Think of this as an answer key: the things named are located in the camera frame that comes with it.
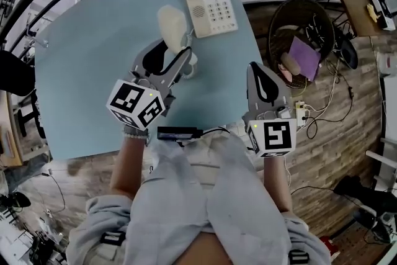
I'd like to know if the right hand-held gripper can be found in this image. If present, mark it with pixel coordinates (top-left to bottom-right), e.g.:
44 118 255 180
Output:
241 61 298 159

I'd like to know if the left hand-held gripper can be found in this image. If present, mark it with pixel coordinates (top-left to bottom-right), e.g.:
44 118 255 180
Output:
106 38 192 132

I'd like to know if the person's right forearm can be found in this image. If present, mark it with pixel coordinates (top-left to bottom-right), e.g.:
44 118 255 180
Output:
262 154 295 214

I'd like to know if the white and black box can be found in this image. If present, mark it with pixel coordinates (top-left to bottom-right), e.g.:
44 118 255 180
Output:
367 0 397 31

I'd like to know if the metal link wristband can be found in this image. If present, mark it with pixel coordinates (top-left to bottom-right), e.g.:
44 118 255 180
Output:
123 124 149 135

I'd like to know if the beige roll cushion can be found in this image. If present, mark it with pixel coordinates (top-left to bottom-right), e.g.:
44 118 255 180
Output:
279 52 302 76

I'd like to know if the person's left forearm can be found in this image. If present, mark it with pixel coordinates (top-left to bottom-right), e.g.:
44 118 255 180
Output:
109 133 147 200

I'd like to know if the beige desk telephone base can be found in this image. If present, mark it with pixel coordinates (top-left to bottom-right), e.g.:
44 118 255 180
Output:
182 0 239 39

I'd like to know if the beige telephone handset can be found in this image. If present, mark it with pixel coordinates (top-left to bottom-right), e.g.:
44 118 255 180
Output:
156 4 199 78

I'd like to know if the black strap buckle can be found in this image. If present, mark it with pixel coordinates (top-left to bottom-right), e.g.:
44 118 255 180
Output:
99 230 127 247
288 249 310 264

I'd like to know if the black office chair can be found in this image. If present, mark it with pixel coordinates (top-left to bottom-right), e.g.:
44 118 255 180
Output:
0 50 48 141

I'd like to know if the black oval object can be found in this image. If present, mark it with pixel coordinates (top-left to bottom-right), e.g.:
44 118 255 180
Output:
334 36 360 71

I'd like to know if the black rectangular device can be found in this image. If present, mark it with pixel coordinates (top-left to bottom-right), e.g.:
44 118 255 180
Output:
156 125 204 142

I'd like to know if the yellow object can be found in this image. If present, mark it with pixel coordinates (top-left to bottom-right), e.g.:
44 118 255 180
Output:
365 2 381 23

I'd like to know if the white cable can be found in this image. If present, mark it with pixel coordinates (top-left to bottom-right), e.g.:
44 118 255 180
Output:
178 27 197 81

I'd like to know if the dark wicker chair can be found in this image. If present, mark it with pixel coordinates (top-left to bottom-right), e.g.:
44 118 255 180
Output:
266 0 336 90

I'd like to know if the purple cloth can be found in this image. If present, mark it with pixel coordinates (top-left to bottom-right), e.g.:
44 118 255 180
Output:
287 35 323 82

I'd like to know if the white power strip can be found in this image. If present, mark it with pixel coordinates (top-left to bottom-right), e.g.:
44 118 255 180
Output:
294 100 308 128

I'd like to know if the pink item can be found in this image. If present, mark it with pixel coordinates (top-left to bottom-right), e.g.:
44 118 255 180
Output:
277 63 294 83

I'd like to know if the small white table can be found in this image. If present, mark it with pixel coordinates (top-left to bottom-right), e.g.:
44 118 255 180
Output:
365 137 397 194

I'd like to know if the light grey shirt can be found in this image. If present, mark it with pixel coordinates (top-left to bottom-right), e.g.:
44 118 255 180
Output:
67 130 332 265

